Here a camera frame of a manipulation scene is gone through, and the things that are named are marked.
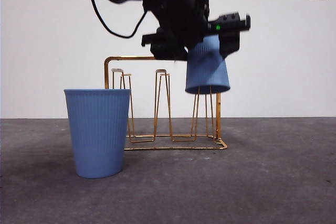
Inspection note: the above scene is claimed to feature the blue ribbed plastic cup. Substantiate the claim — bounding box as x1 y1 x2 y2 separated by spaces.
184 35 231 95
64 88 132 179

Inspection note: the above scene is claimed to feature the gold wire cup rack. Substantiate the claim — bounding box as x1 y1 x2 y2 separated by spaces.
104 56 228 151

